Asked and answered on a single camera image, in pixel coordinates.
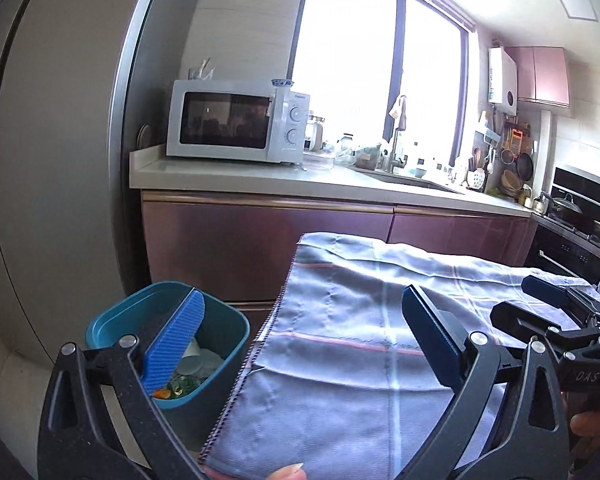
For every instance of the left hand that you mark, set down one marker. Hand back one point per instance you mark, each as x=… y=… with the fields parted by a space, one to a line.
x=288 y=472

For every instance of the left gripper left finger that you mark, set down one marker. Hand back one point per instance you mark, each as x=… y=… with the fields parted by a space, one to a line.
x=167 y=348

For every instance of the white paper cup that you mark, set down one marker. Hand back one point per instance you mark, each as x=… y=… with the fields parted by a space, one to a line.
x=198 y=362

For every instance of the white water heater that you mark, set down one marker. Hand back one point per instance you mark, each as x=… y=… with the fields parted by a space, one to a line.
x=502 y=93

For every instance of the kitchen faucet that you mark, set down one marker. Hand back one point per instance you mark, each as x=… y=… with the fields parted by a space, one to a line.
x=398 y=115

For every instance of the black oven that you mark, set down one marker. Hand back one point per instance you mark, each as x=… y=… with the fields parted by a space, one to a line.
x=567 y=235

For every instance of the metal kettle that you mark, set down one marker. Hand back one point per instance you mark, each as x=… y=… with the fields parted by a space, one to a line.
x=540 y=204

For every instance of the orange peel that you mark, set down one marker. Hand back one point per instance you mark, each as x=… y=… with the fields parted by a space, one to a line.
x=163 y=394

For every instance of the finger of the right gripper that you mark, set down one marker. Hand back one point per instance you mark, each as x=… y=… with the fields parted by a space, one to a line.
x=523 y=325
x=555 y=292

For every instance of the right hand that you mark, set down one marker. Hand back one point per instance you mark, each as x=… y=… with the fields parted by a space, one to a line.
x=586 y=426

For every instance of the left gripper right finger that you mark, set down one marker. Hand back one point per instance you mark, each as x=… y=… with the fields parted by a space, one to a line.
x=439 y=335

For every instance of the teal trash bin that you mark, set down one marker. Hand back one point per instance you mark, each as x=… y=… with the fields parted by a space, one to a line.
x=166 y=318

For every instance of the pink wall cabinet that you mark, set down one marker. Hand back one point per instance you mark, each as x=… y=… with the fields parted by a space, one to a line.
x=542 y=75

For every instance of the clear green plastic wrapper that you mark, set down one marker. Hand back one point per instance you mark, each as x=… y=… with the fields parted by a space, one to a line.
x=182 y=385

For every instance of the white microwave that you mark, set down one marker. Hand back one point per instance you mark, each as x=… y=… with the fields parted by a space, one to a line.
x=245 y=120

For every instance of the grey checked tablecloth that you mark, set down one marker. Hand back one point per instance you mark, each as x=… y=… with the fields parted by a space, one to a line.
x=336 y=380

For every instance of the grey refrigerator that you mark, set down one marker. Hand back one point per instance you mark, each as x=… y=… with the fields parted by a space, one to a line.
x=82 y=83

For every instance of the black hanging pan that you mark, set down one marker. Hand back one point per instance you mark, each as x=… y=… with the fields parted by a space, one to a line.
x=524 y=167

